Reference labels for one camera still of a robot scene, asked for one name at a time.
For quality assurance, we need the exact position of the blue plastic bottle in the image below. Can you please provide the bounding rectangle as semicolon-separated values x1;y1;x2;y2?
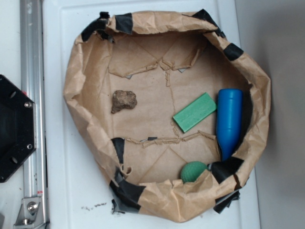
216;89;243;161

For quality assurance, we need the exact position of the brown paper bag tray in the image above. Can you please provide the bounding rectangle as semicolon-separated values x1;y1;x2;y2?
63;10;271;222

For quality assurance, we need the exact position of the green rectangular block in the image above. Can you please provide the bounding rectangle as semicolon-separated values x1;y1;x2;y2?
173;93;217;133

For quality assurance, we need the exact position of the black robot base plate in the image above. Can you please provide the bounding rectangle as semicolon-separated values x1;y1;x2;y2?
0;75;36;183

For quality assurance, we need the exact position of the metal corner bracket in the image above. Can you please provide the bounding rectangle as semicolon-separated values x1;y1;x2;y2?
13;197;44;229

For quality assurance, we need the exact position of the brown rock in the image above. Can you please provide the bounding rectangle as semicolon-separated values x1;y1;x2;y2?
112;90;137;114

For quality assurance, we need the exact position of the white tray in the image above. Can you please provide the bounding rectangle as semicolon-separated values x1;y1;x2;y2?
42;0;260;229

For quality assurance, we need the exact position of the aluminium extrusion rail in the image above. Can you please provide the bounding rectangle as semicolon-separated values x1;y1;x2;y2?
20;0;50;229

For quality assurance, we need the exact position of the green dimpled ball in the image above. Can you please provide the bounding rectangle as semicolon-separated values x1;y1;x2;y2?
180;161;208;183

